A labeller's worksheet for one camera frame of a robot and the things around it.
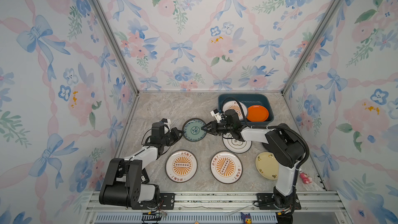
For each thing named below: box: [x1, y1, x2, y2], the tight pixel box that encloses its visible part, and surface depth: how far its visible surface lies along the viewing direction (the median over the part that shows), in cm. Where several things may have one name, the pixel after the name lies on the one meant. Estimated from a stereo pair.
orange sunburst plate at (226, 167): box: [209, 150, 244, 185], surface depth 86 cm
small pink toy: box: [299, 172, 313, 185], surface depth 81 cm
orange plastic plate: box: [246, 104, 269, 123], surface depth 105 cm
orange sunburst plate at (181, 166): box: [164, 149, 198, 184], surface depth 86 cm
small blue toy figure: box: [240, 212, 253, 224], surface depth 70 cm
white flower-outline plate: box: [222, 132, 253, 154], surface depth 94 cm
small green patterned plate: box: [181, 117, 208, 143], surface depth 92 cm
